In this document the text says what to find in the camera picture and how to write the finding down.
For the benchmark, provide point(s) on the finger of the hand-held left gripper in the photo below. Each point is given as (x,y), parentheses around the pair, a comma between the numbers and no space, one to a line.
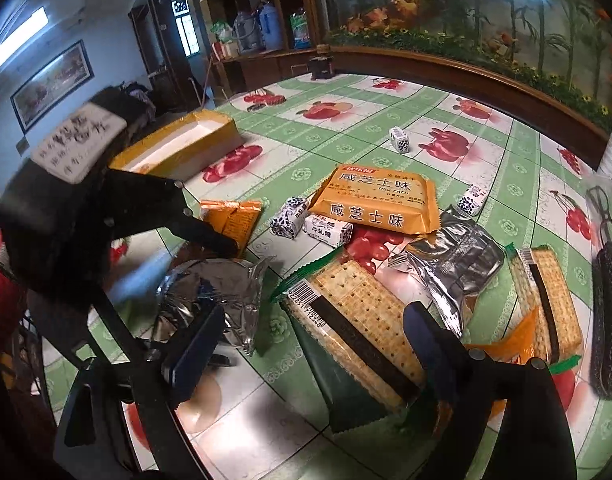
(140,272)
(205,237)

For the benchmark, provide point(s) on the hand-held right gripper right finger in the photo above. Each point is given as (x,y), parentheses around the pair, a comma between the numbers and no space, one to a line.
(426,342)

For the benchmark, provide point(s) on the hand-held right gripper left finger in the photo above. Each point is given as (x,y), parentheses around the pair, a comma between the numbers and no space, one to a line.
(195,342)

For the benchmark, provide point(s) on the small orange snack packet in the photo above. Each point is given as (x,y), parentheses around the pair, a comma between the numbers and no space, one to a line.
(513,342)
(233,222)

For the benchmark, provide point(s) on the silver foil snack packet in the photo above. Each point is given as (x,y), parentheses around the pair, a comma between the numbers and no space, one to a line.
(451,260)
(230,305)

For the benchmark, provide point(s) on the green-edged cracker packet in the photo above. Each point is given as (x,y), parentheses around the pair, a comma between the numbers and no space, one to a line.
(356,320)
(546,285)

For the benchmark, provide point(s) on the yellow cardboard box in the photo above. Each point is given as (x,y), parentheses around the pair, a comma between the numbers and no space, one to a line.
(175,142)

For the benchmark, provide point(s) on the large orange biscuit packet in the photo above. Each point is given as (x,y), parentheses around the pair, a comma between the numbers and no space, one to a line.
(376,195)

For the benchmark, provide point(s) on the black and white wrapped candy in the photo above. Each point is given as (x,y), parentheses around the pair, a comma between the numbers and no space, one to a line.
(331,230)
(398,140)
(471,200)
(288,217)

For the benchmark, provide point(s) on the ceiling tube light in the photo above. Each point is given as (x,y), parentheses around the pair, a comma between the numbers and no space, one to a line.
(18,40)

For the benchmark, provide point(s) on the fruit print tablecloth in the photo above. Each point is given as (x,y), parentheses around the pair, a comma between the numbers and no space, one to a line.
(486,170)

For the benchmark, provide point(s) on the dark glasses case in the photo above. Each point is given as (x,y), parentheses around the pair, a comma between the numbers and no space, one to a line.
(608,320)

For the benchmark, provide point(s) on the window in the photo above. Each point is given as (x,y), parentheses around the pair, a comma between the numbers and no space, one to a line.
(186,32)

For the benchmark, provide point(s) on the green and white bag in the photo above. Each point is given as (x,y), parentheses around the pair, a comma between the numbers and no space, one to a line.
(221,32)

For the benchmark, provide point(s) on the dark glass jar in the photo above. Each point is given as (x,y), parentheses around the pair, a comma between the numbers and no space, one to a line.
(322,65)

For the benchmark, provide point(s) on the blue thermos jug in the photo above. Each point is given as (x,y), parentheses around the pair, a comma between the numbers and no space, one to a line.
(271,25)

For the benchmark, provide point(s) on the black-framed eyeglasses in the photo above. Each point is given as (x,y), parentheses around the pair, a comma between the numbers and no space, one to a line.
(598,200)

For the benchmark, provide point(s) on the green-labelled clear bottle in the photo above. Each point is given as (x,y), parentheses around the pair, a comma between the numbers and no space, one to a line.
(301,30)

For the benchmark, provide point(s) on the artificial flower display case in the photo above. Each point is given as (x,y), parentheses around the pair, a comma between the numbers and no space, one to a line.
(461,5)

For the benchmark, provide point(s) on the framed wall picture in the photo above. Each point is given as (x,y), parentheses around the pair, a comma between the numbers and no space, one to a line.
(50,82)

